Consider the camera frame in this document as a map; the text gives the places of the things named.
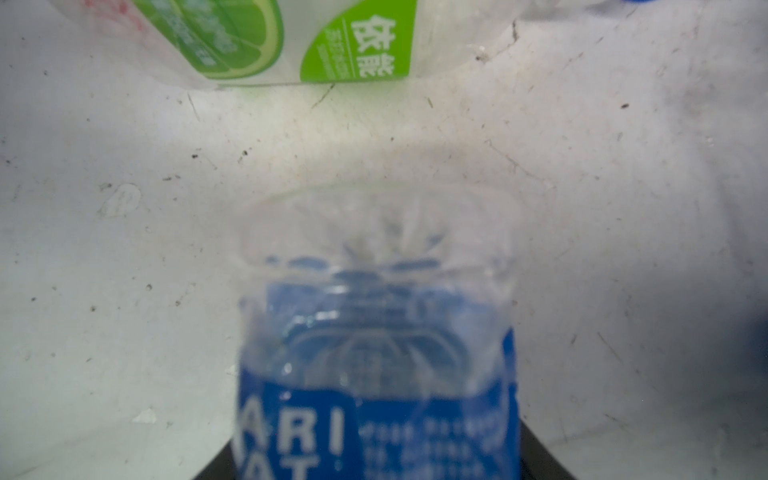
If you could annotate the clear bottle green label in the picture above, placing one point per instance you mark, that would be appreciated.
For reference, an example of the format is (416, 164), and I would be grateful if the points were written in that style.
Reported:
(216, 44)

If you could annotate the Pocari Sweat bottle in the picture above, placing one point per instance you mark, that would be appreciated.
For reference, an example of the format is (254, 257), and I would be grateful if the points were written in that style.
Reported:
(377, 336)

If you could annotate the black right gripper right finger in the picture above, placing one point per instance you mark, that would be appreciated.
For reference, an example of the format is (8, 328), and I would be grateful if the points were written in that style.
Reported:
(537, 462)

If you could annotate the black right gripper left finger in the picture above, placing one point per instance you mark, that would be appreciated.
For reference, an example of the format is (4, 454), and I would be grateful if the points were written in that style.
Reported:
(221, 467)

